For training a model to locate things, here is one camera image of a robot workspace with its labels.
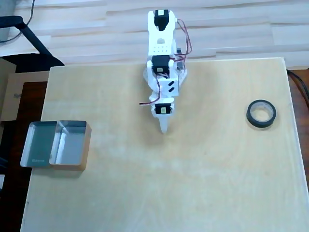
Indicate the cardboard box with print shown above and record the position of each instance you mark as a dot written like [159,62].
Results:
[14,106]

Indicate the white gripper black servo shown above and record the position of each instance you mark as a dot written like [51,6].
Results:
[163,109]

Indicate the black bent tube frame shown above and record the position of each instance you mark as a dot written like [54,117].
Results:
[36,41]

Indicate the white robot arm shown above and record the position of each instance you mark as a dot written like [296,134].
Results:
[160,43]

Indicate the grey bin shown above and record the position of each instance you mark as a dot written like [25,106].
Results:
[6,14]

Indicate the grey metal tin lid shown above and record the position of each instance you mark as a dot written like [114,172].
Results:
[38,145]

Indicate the plain cardboard box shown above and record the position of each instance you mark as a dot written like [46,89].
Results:
[6,67]

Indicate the metal tray with orange sides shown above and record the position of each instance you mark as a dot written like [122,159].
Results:
[70,145]

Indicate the black tape roll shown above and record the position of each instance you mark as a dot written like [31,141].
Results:
[249,116]

